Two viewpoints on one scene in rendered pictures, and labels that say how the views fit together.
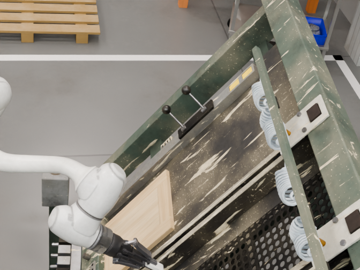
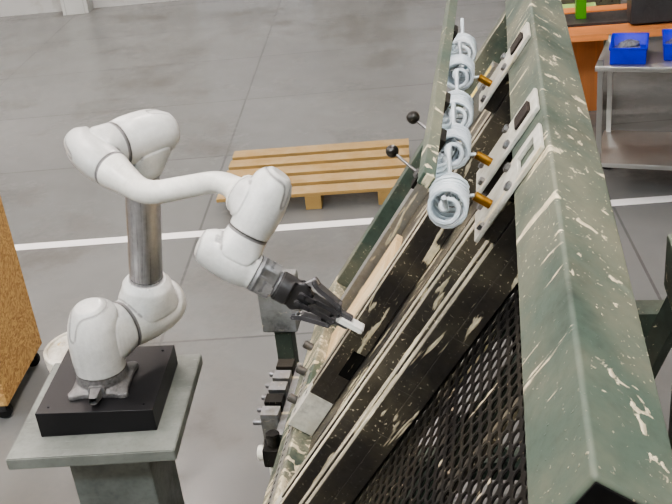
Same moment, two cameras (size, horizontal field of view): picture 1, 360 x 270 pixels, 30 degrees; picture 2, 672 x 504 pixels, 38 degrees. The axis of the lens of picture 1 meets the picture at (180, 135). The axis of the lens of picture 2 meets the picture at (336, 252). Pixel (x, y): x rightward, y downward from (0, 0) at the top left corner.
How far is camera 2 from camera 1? 0.99 m
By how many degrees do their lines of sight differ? 21
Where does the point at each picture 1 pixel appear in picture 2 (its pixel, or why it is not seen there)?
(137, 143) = (378, 227)
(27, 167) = (173, 189)
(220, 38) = not seen: hidden behind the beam
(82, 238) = (236, 267)
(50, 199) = (272, 320)
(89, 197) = (240, 208)
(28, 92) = (307, 263)
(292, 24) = not seen: outside the picture
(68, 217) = (216, 239)
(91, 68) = not seen: hidden behind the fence
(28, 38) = (314, 203)
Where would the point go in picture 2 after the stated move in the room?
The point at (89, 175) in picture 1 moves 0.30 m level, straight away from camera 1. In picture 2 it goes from (240, 181) to (267, 135)
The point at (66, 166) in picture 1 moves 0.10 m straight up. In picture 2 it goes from (216, 179) to (209, 140)
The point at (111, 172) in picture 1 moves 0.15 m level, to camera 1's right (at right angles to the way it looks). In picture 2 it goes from (266, 172) to (327, 175)
